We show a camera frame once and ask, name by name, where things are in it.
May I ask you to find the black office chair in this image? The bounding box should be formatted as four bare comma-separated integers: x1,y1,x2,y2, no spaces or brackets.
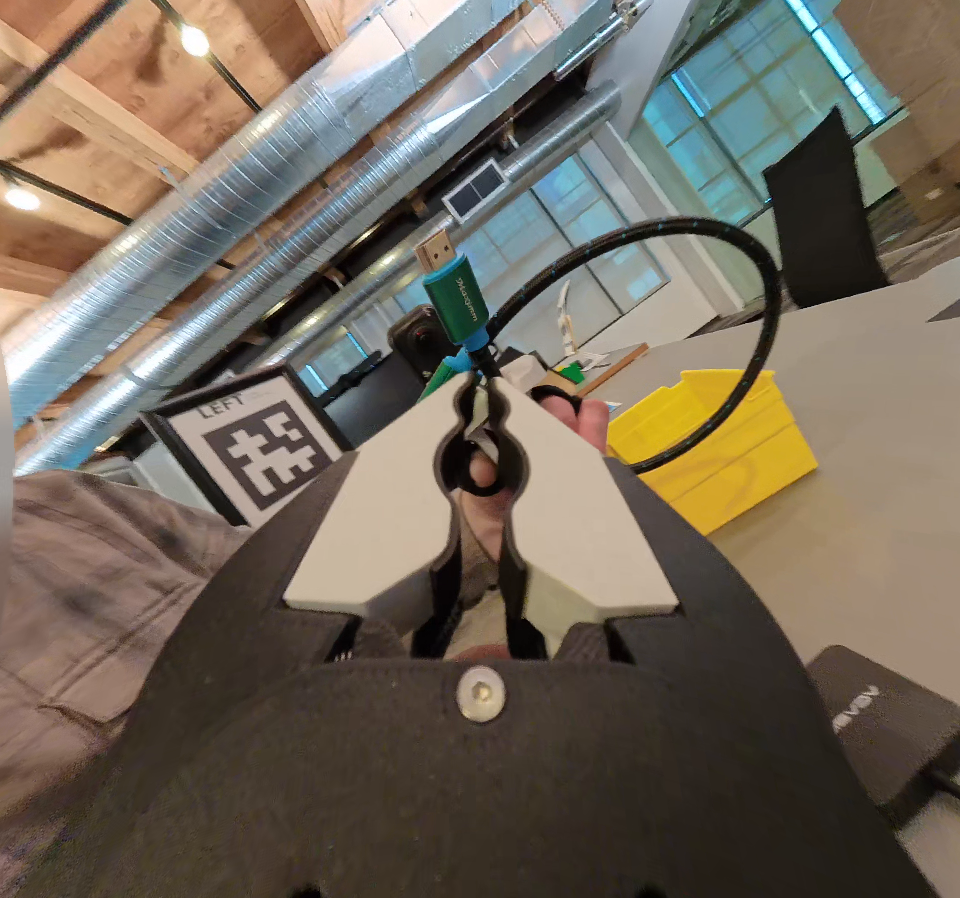
762,106,891,308

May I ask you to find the yellow plastic bin stack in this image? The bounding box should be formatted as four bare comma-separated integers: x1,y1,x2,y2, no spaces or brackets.
608,370,822,538

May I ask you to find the braided black hdmi cable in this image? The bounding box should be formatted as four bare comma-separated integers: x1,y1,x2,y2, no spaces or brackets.
417,220,783,476

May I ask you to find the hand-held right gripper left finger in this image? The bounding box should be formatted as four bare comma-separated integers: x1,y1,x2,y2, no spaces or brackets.
285,378,481,656

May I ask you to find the black port adapter box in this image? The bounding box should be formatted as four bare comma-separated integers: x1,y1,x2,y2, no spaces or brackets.
806,646,960,829

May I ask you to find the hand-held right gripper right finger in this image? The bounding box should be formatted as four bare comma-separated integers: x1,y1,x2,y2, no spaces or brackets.
483,379,676,656

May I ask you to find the black ceiling vent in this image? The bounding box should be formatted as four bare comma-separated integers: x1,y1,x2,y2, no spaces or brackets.
443,160,513,226

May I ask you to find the silver ceiling duct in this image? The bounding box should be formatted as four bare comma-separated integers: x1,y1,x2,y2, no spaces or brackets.
0,0,661,427
15,81,624,476

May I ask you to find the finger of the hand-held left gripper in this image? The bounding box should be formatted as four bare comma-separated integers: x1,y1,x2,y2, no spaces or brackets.
504,358,580,403

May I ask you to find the white curved banner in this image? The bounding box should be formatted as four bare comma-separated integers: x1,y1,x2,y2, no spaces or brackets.
552,280,585,368

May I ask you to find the person's left hand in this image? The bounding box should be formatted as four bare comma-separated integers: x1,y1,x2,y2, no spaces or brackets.
458,396,613,502

